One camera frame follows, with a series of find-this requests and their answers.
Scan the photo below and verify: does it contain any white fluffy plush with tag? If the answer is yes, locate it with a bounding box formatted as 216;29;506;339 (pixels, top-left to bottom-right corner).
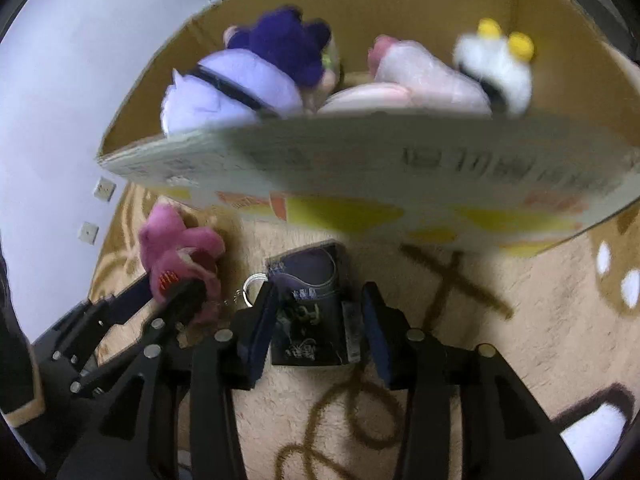
452;17;535;119

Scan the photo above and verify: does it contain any beige patterned rug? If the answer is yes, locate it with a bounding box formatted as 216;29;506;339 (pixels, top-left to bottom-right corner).
87;180;640;480

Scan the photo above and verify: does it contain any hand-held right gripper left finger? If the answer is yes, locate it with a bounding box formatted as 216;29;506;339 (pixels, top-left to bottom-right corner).
57;280;278;480

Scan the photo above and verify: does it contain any black packet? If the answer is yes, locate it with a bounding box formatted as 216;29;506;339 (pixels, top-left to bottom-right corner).
264;241;362;368

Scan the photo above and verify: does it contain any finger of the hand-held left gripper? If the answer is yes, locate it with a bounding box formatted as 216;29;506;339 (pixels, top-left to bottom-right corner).
32;272;157;367
70;279;209;397

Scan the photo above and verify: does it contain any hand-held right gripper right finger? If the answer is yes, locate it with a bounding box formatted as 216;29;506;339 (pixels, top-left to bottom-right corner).
361;281;583;480

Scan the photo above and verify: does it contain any purple-haired plush doll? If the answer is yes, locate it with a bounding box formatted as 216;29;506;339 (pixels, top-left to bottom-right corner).
160;5;346;137

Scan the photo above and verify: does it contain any pink plush toy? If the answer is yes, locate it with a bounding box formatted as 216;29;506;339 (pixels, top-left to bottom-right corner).
137;203;227;329

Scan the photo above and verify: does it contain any printed cardboard box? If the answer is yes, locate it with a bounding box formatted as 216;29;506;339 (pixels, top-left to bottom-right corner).
95;0;640;259

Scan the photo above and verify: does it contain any person's left forearm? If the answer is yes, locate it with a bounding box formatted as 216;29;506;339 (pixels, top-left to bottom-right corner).
0;255;58;466

